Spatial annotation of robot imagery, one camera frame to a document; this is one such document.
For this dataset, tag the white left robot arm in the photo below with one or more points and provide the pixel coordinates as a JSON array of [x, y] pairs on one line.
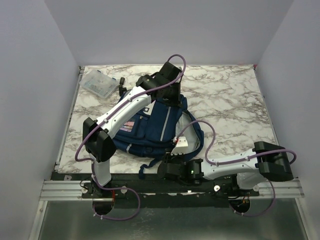
[[97, 135]]

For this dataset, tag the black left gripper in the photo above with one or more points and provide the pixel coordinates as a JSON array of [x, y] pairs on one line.
[[175, 101]]

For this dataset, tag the black metal flashlight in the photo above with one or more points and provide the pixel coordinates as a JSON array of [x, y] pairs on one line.
[[121, 88]]

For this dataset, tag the navy blue student backpack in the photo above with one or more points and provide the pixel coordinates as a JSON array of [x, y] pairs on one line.
[[154, 128]]

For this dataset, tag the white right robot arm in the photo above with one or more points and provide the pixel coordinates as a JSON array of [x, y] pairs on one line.
[[264, 162]]

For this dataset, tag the aluminium extrusion rail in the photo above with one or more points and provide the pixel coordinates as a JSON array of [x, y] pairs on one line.
[[72, 191]]

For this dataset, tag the black mounting base plate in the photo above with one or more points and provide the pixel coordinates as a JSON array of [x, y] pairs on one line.
[[126, 190]]

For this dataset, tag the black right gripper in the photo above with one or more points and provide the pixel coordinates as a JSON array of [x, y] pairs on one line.
[[168, 157]]

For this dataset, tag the purple highlighter marker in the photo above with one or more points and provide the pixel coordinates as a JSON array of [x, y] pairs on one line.
[[128, 126]]

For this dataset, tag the clear plastic organiser box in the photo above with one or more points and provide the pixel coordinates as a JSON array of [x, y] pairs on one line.
[[99, 84]]

